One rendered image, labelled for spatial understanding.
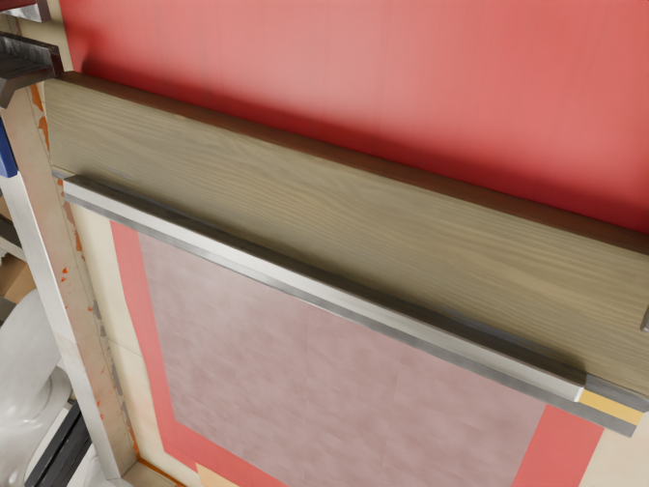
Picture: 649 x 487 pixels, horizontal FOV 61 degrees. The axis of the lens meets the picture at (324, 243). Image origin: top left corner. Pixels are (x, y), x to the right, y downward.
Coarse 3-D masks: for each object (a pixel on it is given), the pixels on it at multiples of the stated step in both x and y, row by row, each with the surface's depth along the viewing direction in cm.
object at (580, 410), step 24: (120, 216) 40; (168, 240) 38; (216, 264) 37; (288, 288) 34; (336, 312) 33; (408, 336) 31; (456, 360) 30; (504, 384) 29; (528, 384) 29; (576, 408) 28; (624, 432) 27
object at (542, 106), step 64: (320, 0) 28; (384, 0) 26; (448, 0) 25; (512, 0) 23; (576, 0) 22; (640, 0) 21; (320, 64) 30; (384, 64) 28; (448, 64) 26; (512, 64) 25; (576, 64) 23; (640, 64) 22; (320, 128) 32; (384, 128) 30; (448, 128) 28; (512, 128) 26; (576, 128) 25; (640, 128) 23; (512, 192) 28; (576, 192) 26; (640, 192) 25; (320, 320) 40; (320, 384) 44; (384, 384) 40; (448, 384) 37; (320, 448) 49; (384, 448) 44; (448, 448) 40; (512, 448) 37; (576, 448) 34
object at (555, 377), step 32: (96, 192) 37; (160, 224) 35; (192, 224) 34; (224, 256) 33; (256, 256) 32; (288, 256) 32; (320, 288) 30; (352, 288) 30; (384, 320) 29; (416, 320) 28; (448, 320) 28; (480, 352) 27; (512, 352) 26; (544, 384) 26; (576, 384) 25
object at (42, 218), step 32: (32, 96) 43; (32, 128) 44; (32, 160) 45; (32, 192) 46; (32, 224) 48; (64, 224) 50; (32, 256) 51; (64, 256) 51; (64, 288) 52; (64, 320) 55; (96, 320) 58; (64, 352) 59; (96, 352) 59; (96, 384) 61; (96, 416) 64; (128, 416) 68; (96, 448) 70; (128, 448) 70; (128, 480) 70; (160, 480) 71
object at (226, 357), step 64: (64, 0) 37; (128, 0) 34; (192, 0) 32; (256, 0) 30; (128, 64) 37; (192, 64) 34; (256, 64) 32; (128, 256) 49; (192, 256) 44; (192, 320) 49; (256, 320) 44; (192, 384) 55; (256, 384) 49; (192, 448) 63; (256, 448) 55
